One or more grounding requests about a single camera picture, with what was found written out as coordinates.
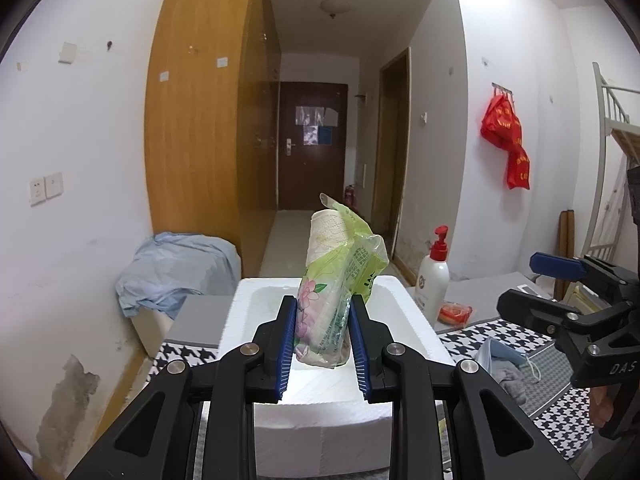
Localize wall socket panel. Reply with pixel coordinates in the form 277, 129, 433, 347
27, 172, 64, 207

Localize right hand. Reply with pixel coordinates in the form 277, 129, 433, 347
589, 387, 614, 428

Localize dark brown door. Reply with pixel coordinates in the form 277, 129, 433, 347
278, 81, 348, 211

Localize green tissue pack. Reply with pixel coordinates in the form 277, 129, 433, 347
294, 193, 390, 368

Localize blue face mask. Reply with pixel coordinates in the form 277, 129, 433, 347
474, 337, 541, 382

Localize wooden wardrobe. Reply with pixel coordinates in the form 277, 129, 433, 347
144, 0, 281, 278

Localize red snack packet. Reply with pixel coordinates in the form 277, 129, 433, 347
437, 302, 473, 327

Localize red fire extinguisher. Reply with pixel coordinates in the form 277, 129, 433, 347
344, 185, 355, 209

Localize white metal bunk bed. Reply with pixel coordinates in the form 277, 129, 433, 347
582, 62, 639, 263

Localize wooden planks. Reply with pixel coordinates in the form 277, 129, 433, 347
554, 209, 575, 300

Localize red plastic bag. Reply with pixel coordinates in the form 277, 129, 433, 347
480, 89, 530, 190

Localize ceiling lamp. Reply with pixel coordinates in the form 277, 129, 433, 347
319, 0, 352, 20

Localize grey sock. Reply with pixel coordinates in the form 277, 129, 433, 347
490, 360, 527, 405

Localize white lotion pump bottle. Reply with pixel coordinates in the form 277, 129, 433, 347
414, 226, 450, 325

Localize light blue cloth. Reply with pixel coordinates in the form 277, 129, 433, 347
115, 232, 241, 318

